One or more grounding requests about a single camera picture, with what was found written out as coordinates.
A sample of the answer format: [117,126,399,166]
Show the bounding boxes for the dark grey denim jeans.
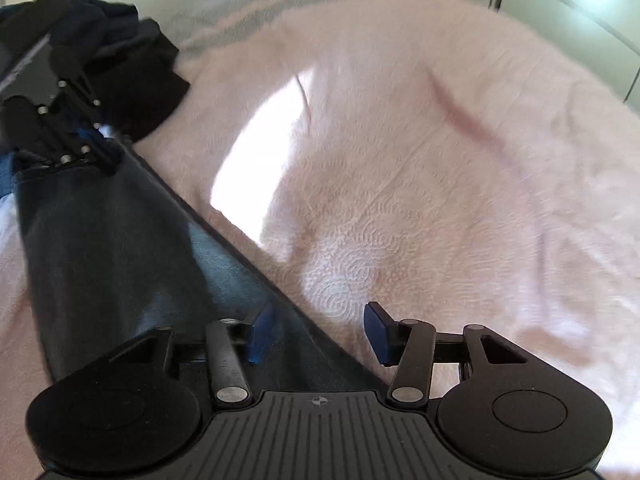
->
[14,145,385,392]

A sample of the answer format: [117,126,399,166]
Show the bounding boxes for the black garment pile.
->
[0,0,191,143]

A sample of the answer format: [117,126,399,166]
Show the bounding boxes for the pink quilted bedspread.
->
[1,0,639,479]

